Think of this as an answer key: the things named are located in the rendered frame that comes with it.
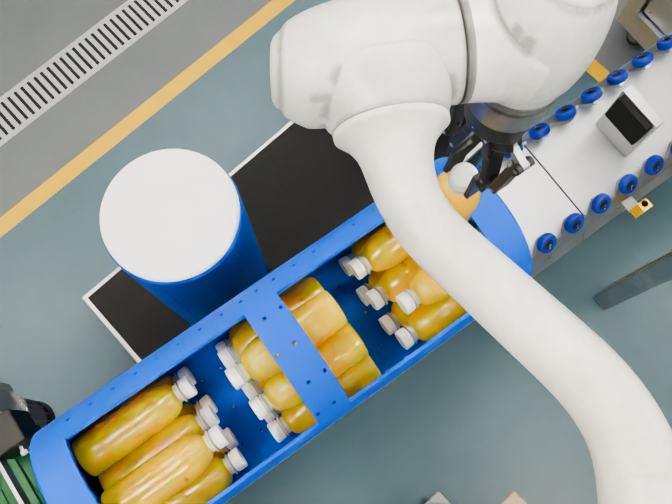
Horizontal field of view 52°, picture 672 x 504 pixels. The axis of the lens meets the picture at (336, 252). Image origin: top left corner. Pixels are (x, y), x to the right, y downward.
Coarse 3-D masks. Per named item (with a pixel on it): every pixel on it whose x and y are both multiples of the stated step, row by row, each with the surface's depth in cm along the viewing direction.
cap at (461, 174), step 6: (462, 162) 95; (456, 168) 95; (462, 168) 95; (468, 168) 95; (474, 168) 95; (450, 174) 95; (456, 174) 95; (462, 174) 95; (468, 174) 95; (474, 174) 95; (450, 180) 95; (456, 180) 95; (462, 180) 95; (468, 180) 95; (456, 186) 95; (462, 186) 94
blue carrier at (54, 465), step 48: (336, 240) 121; (336, 288) 141; (192, 336) 117; (288, 336) 112; (384, 336) 138; (144, 384) 113; (336, 384) 114; (384, 384) 122; (48, 432) 113; (240, 432) 134; (48, 480) 107; (96, 480) 129; (240, 480) 115
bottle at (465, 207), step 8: (440, 176) 100; (448, 176) 97; (440, 184) 99; (448, 184) 97; (448, 192) 98; (456, 192) 96; (464, 192) 96; (480, 192) 100; (448, 200) 98; (456, 200) 98; (464, 200) 98; (472, 200) 98; (456, 208) 99; (464, 208) 99; (472, 208) 100; (464, 216) 101
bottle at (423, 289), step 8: (480, 232) 125; (416, 272) 125; (424, 272) 123; (416, 280) 123; (424, 280) 122; (432, 280) 122; (416, 288) 123; (424, 288) 122; (432, 288) 122; (440, 288) 122; (416, 296) 123; (424, 296) 122; (432, 296) 122; (440, 296) 123; (448, 296) 124; (416, 304) 123; (424, 304) 124; (432, 304) 124
